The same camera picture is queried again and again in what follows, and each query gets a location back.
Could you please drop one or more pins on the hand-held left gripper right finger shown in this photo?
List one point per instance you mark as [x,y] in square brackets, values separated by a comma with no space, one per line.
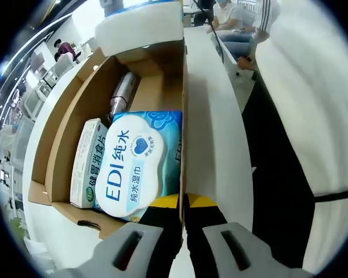
[214,249]

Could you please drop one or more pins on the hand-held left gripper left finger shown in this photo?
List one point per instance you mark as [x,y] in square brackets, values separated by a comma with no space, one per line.
[150,249]

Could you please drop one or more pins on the light blue wet wipes pack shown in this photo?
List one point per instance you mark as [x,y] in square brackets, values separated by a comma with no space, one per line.
[127,173]

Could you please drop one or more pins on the white green medicine box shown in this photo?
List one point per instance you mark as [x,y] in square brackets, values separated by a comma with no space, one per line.
[84,173]

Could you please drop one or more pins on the brown cardboard shoe box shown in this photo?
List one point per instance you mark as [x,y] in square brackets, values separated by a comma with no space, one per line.
[150,92]

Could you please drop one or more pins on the white spray bottle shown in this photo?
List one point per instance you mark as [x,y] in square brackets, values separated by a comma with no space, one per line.
[123,92]

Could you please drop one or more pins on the person's black trousers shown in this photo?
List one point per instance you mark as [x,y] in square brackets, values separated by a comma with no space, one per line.
[278,173]

